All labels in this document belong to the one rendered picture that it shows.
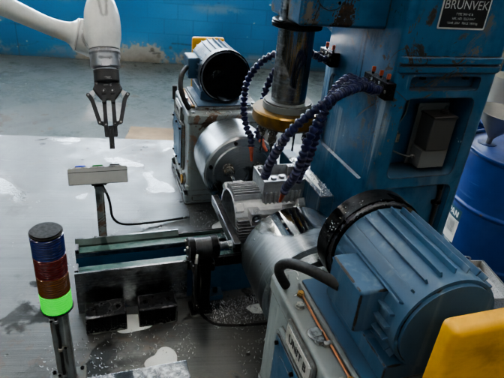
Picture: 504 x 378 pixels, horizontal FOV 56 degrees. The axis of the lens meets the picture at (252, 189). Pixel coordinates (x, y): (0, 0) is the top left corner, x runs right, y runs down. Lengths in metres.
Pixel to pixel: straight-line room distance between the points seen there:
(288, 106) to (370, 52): 0.24
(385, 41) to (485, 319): 0.74
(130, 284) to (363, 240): 0.75
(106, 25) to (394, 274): 1.11
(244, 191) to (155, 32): 5.70
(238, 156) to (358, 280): 0.89
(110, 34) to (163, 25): 5.38
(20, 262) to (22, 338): 0.32
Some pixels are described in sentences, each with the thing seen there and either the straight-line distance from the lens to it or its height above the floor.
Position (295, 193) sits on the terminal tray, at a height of 1.10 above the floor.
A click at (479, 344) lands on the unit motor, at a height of 1.32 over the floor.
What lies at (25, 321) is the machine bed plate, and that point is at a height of 0.80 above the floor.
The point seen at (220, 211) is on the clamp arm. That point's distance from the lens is 1.34.
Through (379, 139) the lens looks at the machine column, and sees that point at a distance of 1.21.
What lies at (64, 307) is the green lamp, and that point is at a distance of 1.03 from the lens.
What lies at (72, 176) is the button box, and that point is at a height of 1.06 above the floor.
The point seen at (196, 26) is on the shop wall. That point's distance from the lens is 6.86.
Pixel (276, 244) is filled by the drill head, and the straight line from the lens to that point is 1.04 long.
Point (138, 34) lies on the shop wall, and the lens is 6.92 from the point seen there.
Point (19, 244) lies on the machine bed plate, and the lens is 1.68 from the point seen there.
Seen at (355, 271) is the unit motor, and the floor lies 1.32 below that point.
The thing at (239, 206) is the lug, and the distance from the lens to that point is 1.26.
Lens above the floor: 1.73
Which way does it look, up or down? 29 degrees down
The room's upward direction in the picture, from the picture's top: 5 degrees clockwise
